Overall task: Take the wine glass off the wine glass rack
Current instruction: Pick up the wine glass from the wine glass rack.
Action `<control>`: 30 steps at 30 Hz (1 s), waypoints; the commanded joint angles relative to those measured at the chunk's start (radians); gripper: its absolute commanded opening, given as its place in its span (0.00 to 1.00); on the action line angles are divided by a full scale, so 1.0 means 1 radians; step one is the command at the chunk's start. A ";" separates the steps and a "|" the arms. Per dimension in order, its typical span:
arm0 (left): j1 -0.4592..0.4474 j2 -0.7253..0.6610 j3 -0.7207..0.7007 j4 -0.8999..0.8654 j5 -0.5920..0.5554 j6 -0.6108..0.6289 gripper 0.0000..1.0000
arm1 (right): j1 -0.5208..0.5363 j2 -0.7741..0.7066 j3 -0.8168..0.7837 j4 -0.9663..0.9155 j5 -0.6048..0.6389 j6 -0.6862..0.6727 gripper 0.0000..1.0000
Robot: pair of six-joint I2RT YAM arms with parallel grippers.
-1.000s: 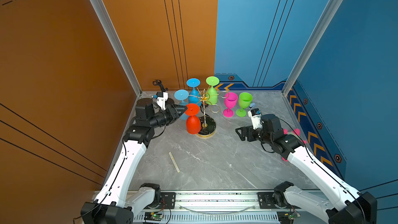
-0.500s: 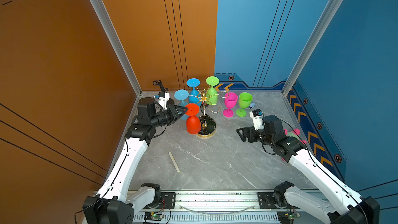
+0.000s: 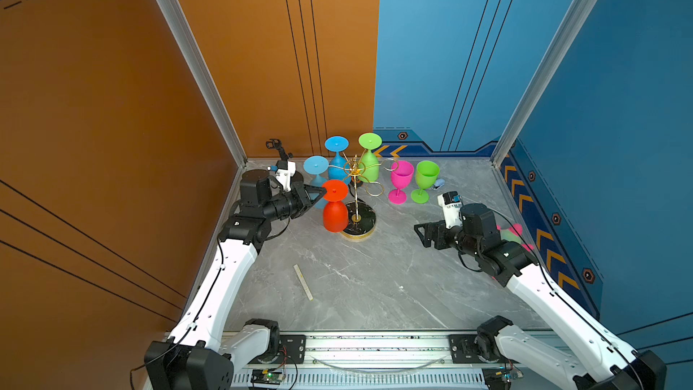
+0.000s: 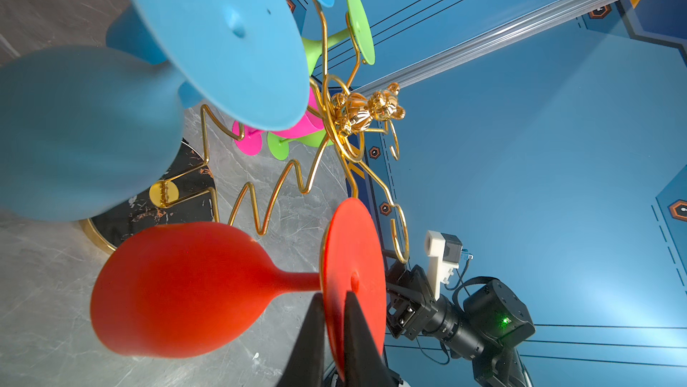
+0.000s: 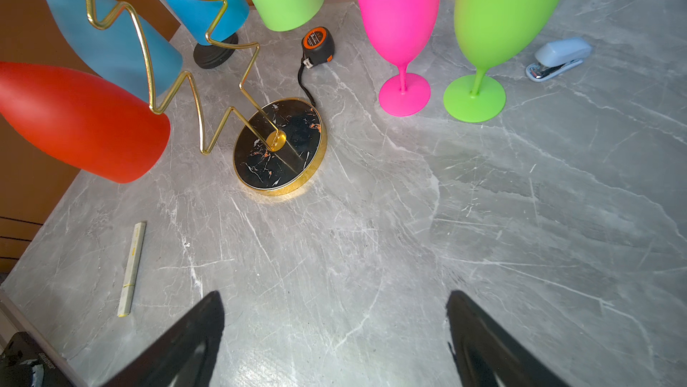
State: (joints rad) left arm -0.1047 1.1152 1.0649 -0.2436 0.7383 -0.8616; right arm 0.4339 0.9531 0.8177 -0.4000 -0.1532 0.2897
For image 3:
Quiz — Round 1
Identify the left circuit board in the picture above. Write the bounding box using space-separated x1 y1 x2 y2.
249 369 286 389

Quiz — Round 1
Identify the right circuit board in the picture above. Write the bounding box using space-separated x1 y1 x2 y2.
482 368 524 390

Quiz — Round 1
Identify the green wine glass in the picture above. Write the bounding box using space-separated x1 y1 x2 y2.
358 132 383 183
411 160 440 204

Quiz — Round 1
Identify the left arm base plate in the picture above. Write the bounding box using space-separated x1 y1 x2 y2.
250 333 307 366

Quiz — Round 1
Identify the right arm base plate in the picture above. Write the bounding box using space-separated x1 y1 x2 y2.
448 334 513 365

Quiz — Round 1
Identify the gold wine glass rack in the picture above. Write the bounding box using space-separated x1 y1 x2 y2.
328 154 385 241

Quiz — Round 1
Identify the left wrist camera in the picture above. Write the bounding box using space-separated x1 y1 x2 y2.
268 160 296 192

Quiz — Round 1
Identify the magenta wine glass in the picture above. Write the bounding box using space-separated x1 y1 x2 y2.
388 160 414 205

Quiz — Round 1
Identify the plush toy pink green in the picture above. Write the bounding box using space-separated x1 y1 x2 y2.
489 223 537 283

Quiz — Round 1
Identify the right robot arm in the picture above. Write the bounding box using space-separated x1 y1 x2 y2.
413 203 667 389

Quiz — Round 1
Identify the circuit board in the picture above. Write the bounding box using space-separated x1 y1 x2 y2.
482 368 524 390
249 369 286 389

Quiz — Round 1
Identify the black phone stand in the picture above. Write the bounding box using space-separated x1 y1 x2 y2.
265 139 303 181

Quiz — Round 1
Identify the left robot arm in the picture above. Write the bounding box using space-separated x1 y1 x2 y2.
143 169 327 389

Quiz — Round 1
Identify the aluminium front rail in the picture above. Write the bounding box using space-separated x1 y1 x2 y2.
220 330 569 389

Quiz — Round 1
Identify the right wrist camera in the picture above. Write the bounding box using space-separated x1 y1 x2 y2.
437 191 463 229

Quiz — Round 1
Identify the wooden ruler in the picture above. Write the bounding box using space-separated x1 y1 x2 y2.
293 265 314 301

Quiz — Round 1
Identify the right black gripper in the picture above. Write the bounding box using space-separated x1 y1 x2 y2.
412 218 482 260

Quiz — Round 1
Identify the red wine glass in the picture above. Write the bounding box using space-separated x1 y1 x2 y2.
323 180 349 233

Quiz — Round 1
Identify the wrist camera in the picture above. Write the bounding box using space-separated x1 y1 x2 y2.
437 191 463 229
268 160 296 192

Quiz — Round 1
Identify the blue wine glass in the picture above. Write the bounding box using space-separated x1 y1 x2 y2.
303 155 330 211
325 136 350 184

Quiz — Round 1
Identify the small blue toy car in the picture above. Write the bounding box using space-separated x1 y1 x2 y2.
432 178 445 189

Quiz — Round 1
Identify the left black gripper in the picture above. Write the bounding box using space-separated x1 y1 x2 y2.
261 183 325 224

